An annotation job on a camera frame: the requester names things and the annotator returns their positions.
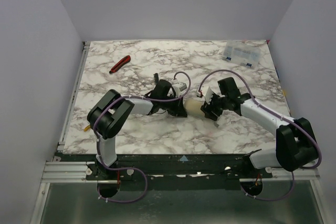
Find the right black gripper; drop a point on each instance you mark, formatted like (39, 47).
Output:
(210, 106)

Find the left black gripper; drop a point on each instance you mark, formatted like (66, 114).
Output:
(177, 107)

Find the beige umbrella sleeve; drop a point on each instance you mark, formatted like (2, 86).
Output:
(193, 107)

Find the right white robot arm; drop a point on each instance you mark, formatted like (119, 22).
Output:
(295, 144)

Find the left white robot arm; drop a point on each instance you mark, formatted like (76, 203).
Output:
(111, 112)

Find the black pin header strip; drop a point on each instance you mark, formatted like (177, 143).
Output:
(156, 78)

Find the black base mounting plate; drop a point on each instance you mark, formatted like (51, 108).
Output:
(170, 171)

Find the clear plastic parts box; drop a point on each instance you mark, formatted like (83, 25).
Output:
(241, 54)

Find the red black utility knife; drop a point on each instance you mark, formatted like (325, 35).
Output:
(125, 60)

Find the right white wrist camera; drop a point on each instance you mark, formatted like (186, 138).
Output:
(208, 94)

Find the yellow handled pliers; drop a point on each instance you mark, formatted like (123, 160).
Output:
(87, 128)

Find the aluminium extrusion frame rail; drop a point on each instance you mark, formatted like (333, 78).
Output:
(64, 172)

